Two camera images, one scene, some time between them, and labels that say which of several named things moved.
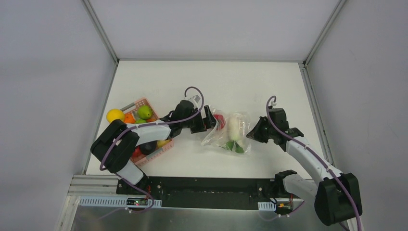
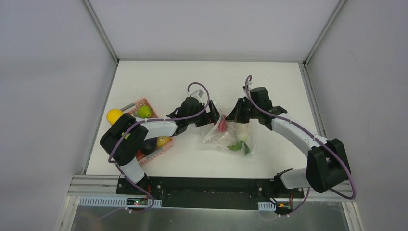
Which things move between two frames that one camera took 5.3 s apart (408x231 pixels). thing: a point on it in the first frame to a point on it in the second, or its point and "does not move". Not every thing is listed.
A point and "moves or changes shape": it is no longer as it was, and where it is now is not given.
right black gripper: [264, 130] to [237, 111]
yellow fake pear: [161, 143] does not move
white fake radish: [234, 126] to [243, 136]
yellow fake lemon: [114, 114] does not move
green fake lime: [145, 112] does not move
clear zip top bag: [231, 132] moves or changes shape
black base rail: [205, 192] does not move
